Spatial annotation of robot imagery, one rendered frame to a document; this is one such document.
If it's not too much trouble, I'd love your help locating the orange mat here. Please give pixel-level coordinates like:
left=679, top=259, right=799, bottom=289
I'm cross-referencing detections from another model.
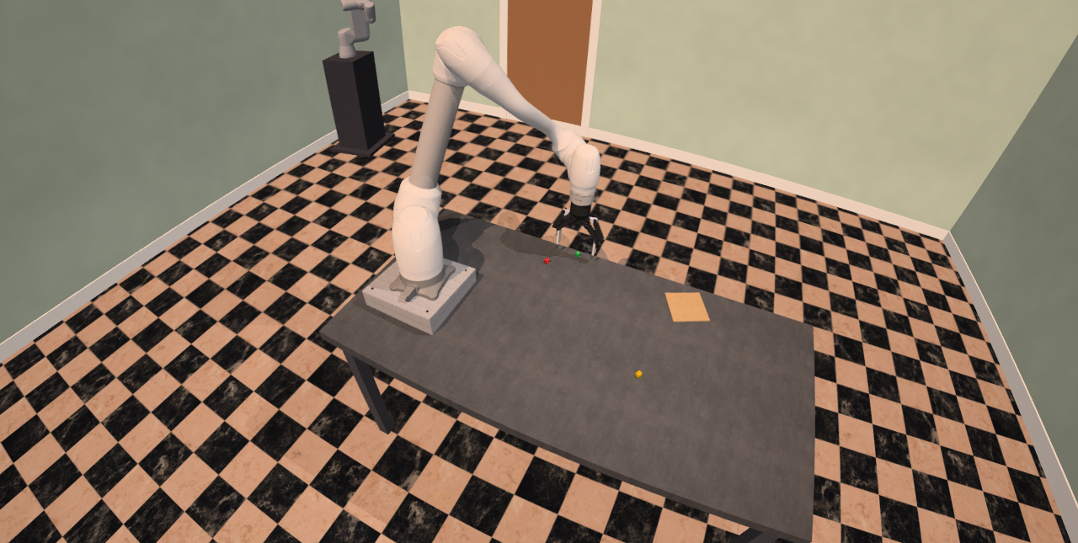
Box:
left=664, top=293, right=710, bottom=322

